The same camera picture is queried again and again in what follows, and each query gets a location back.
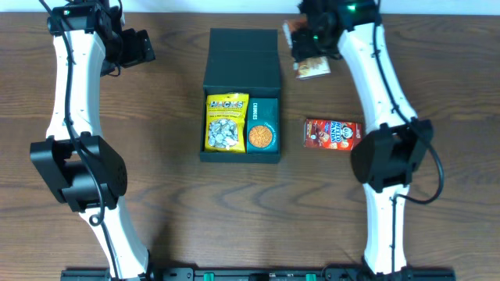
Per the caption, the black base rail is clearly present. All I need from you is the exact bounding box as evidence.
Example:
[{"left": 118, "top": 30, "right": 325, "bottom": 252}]
[{"left": 60, "top": 266, "right": 457, "bottom": 281}]

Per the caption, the left black cable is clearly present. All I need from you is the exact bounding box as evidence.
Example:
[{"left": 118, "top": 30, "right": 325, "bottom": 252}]
[{"left": 38, "top": 0, "right": 124, "bottom": 280}]

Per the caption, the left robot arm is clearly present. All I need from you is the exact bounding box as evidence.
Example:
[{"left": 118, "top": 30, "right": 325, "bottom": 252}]
[{"left": 30, "top": 0, "right": 163, "bottom": 280}]

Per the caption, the teal Crunchies box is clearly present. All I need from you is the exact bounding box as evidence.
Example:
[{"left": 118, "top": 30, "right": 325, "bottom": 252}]
[{"left": 247, "top": 98, "right": 279, "bottom": 154}]

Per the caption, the red Hello Panda box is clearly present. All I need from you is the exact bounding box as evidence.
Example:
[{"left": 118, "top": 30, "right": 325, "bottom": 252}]
[{"left": 304, "top": 119, "right": 363, "bottom": 151}]

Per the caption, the yellow Hacks candy bag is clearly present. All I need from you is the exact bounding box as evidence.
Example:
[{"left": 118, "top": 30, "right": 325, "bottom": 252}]
[{"left": 205, "top": 92, "right": 249, "bottom": 153}]

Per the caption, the brown Pocky box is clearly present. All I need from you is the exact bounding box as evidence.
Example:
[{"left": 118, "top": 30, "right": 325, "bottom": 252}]
[{"left": 282, "top": 17, "right": 330, "bottom": 80}]

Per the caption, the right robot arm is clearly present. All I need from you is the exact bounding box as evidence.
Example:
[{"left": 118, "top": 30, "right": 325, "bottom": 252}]
[{"left": 292, "top": 1, "right": 433, "bottom": 280}]

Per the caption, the black gift box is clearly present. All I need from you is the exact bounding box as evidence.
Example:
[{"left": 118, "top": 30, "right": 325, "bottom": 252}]
[{"left": 200, "top": 28, "right": 282, "bottom": 163}]

